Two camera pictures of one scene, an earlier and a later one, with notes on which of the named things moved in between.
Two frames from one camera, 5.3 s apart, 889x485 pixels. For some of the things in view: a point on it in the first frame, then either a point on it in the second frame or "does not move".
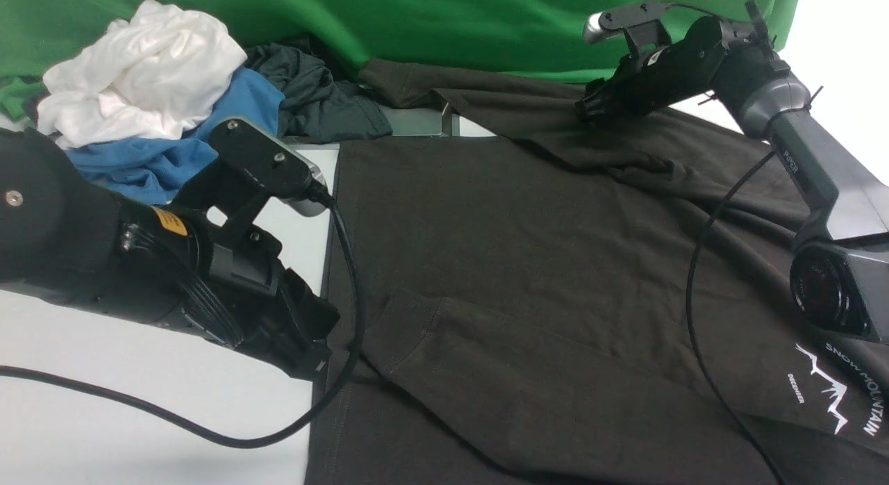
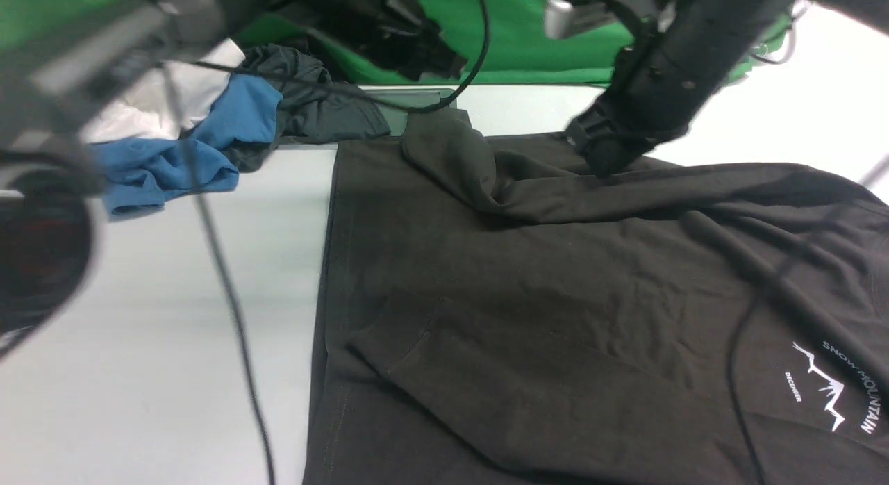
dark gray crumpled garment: (317, 107) does not move
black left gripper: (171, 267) to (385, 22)
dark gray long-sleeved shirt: (517, 296) does not move
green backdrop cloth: (530, 28) does not move
